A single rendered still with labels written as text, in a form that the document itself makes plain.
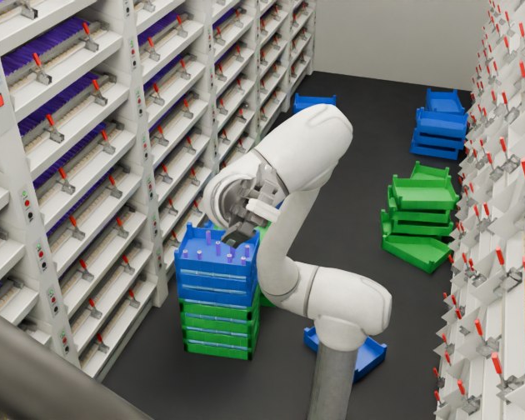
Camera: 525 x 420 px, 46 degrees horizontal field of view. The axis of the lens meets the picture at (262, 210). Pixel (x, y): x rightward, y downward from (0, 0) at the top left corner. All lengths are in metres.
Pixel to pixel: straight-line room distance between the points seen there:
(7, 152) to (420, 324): 1.94
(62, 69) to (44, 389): 1.84
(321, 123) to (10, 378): 0.88
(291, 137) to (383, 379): 1.81
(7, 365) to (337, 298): 1.30
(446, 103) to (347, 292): 3.15
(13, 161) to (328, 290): 0.94
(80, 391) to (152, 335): 2.65
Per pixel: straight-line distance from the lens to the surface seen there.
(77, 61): 2.08
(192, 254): 2.50
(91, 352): 2.63
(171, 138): 2.77
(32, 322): 2.22
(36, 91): 1.92
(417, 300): 3.07
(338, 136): 1.05
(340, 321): 1.51
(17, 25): 1.84
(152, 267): 2.83
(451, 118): 4.28
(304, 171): 1.03
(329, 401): 1.66
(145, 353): 2.80
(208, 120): 3.12
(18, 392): 0.22
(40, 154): 1.98
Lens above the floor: 2.08
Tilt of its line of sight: 36 degrees down
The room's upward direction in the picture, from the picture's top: straight up
